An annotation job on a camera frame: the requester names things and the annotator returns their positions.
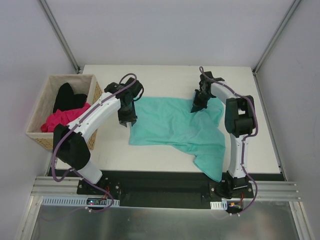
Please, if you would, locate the pink t shirt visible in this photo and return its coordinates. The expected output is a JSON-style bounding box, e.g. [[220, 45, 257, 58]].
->
[[40, 102, 91, 133]]

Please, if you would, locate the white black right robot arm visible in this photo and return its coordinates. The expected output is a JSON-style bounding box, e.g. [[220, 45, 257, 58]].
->
[[190, 68, 258, 199]]

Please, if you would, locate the left rear aluminium post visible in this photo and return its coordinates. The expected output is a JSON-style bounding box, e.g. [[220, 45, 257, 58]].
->
[[37, 0, 82, 74]]

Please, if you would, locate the white cable duct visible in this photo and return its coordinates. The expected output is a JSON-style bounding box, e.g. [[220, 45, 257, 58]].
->
[[42, 196, 120, 208], [209, 200, 243, 211]]

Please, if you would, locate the aluminium post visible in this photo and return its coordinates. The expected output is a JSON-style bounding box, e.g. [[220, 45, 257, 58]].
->
[[252, 0, 303, 76], [37, 0, 82, 74]]

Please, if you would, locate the aluminium front frame rail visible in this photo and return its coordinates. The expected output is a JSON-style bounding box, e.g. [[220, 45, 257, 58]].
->
[[31, 170, 302, 202]]

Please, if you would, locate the teal t shirt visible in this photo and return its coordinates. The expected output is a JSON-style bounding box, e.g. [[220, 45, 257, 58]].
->
[[129, 96, 226, 182]]

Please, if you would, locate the left white cable duct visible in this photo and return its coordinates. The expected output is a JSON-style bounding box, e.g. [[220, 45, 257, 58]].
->
[[42, 196, 120, 208]]

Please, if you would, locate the wicker laundry basket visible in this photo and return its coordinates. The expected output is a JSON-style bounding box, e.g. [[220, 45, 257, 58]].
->
[[25, 74, 102, 150]]

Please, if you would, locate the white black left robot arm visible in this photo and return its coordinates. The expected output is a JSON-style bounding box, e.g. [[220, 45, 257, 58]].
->
[[51, 73, 144, 195]]

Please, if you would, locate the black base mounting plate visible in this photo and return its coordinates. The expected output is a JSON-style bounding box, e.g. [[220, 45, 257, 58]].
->
[[76, 170, 259, 208]]

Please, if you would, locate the black t shirt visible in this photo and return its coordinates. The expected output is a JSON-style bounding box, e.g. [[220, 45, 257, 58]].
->
[[52, 83, 88, 113]]

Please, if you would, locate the right rear aluminium post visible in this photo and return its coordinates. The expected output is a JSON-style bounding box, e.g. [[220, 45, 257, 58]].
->
[[252, 0, 303, 76]]

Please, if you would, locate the right white cable duct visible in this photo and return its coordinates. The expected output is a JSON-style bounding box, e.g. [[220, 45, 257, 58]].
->
[[209, 200, 243, 211]]

